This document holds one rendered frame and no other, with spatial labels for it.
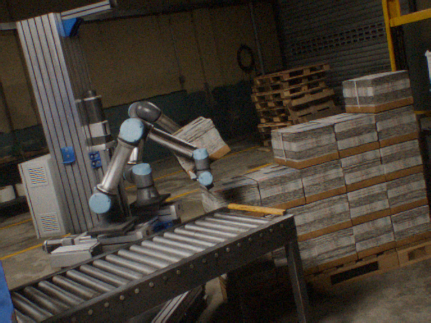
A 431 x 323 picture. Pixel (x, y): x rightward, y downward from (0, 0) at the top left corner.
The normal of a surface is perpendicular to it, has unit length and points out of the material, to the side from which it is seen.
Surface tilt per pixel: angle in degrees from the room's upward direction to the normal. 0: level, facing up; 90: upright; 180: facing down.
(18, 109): 90
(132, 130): 84
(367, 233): 90
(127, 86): 90
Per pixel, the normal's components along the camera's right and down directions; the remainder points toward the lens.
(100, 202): -0.04, 0.28
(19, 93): 0.59, 0.01
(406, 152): 0.29, 0.10
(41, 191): -0.29, 0.22
